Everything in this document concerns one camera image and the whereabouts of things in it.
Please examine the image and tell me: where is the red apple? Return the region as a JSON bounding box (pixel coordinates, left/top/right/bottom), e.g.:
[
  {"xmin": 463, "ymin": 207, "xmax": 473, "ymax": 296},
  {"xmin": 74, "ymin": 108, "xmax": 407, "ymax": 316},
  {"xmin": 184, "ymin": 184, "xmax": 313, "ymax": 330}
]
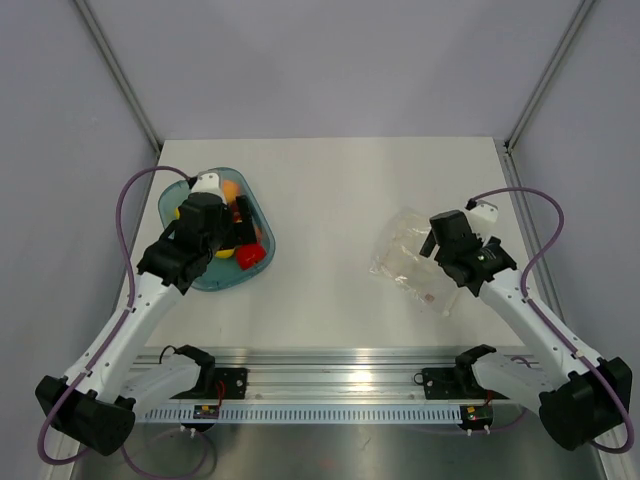
[{"xmin": 235, "ymin": 243, "xmax": 266, "ymax": 271}]

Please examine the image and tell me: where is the yellow banana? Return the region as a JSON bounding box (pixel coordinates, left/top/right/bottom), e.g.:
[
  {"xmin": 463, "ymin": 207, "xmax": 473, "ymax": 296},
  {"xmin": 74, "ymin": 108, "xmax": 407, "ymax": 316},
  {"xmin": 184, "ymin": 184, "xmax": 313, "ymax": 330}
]
[{"xmin": 215, "ymin": 247, "xmax": 236, "ymax": 259}]

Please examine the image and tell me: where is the clear zip top bag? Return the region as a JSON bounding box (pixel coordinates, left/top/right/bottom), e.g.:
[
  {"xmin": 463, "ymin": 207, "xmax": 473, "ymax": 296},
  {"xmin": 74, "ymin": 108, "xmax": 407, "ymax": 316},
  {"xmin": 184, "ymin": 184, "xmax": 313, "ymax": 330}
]
[{"xmin": 369, "ymin": 208, "xmax": 458, "ymax": 317}]

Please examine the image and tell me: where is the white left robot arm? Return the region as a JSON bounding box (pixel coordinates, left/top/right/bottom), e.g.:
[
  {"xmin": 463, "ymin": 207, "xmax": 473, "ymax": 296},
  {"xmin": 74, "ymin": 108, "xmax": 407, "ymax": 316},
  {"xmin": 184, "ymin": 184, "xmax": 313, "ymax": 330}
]
[{"xmin": 35, "ymin": 190, "xmax": 247, "ymax": 456}]

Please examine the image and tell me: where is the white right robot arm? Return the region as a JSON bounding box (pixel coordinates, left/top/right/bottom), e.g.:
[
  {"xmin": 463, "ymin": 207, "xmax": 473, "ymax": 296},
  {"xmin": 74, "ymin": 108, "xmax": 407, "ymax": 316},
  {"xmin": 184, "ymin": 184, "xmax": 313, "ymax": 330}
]
[{"xmin": 420, "ymin": 210, "xmax": 635, "ymax": 454}]

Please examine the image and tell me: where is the orange peach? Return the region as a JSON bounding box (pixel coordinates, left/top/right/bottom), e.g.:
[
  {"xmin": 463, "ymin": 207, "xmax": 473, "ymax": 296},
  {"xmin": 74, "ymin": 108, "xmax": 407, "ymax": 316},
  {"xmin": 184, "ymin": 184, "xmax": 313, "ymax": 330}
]
[{"xmin": 221, "ymin": 179, "xmax": 242, "ymax": 203}]

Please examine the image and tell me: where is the teal plastic tray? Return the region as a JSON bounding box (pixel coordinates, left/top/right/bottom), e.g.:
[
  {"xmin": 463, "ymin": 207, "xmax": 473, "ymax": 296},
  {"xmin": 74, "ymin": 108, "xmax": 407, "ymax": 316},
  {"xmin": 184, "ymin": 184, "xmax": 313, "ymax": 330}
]
[{"xmin": 157, "ymin": 166, "xmax": 277, "ymax": 293}]

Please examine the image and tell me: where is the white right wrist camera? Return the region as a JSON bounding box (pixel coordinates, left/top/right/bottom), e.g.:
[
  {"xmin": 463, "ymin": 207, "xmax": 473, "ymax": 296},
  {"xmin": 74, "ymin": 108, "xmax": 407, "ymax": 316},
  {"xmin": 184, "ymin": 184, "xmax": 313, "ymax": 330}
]
[{"xmin": 465, "ymin": 199, "xmax": 499, "ymax": 240}]

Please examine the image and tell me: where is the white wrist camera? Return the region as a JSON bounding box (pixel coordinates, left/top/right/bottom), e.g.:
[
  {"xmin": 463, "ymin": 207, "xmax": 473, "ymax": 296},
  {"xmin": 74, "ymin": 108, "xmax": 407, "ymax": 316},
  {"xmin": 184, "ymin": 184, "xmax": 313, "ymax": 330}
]
[
  {"xmin": 190, "ymin": 170, "xmax": 225, "ymax": 199},
  {"xmin": 465, "ymin": 199, "xmax": 499, "ymax": 240}
]

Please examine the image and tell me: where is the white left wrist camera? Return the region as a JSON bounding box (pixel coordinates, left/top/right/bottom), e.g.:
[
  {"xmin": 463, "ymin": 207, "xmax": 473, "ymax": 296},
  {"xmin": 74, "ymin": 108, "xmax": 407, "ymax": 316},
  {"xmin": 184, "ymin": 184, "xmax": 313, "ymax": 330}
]
[{"xmin": 190, "ymin": 170, "xmax": 225, "ymax": 199}]

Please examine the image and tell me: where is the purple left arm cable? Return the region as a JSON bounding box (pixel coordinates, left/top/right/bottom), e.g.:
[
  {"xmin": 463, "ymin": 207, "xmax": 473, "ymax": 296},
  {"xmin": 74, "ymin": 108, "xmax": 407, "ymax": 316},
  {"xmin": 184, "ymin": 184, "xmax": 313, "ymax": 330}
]
[{"xmin": 37, "ymin": 165, "xmax": 201, "ymax": 466}]

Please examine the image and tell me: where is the aluminium mounting rail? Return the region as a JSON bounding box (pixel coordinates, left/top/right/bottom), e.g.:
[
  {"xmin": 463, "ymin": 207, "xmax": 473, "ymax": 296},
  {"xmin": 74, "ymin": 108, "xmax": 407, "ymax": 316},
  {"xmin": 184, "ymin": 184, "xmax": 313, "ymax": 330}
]
[{"xmin": 119, "ymin": 349, "xmax": 541, "ymax": 406}]

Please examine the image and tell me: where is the left aluminium frame post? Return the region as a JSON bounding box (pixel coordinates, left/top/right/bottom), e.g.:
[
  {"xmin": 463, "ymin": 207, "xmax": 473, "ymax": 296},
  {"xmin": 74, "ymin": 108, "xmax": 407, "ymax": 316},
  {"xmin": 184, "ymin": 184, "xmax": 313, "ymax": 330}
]
[{"xmin": 71, "ymin": 0, "xmax": 163, "ymax": 158}]

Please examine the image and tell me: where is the aluminium frame post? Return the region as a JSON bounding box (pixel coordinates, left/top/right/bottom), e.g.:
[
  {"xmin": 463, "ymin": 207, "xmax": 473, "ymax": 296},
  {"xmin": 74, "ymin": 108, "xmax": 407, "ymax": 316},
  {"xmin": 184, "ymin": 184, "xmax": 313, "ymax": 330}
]
[
  {"xmin": 71, "ymin": 0, "xmax": 163, "ymax": 158},
  {"xmin": 504, "ymin": 0, "xmax": 598, "ymax": 154}
]

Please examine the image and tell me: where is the white slotted cable duct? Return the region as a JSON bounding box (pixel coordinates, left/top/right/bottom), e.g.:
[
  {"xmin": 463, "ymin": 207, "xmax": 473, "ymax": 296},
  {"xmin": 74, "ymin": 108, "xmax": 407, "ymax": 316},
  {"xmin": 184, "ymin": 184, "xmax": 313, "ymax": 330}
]
[{"xmin": 138, "ymin": 403, "xmax": 462, "ymax": 425}]

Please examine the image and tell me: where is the right aluminium frame post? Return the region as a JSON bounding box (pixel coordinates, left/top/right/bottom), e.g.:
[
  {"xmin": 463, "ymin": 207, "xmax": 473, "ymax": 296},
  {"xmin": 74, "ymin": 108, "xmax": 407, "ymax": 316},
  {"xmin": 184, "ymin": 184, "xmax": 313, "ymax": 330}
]
[{"xmin": 504, "ymin": 0, "xmax": 598, "ymax": 154}]

